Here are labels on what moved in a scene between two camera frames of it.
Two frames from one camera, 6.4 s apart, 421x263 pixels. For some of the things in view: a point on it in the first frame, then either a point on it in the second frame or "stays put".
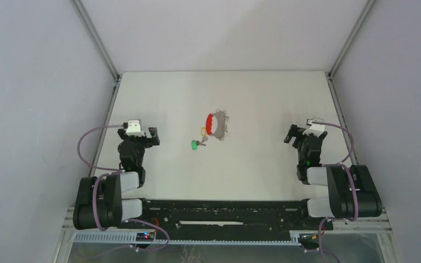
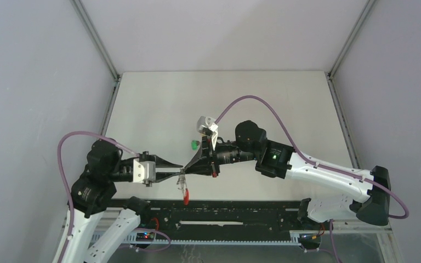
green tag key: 194,143 stays put
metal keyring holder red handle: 222,127 → 181,181
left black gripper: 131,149 → 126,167
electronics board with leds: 144,236 stays put
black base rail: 225,217 stays put
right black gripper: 305,136 → 213,158
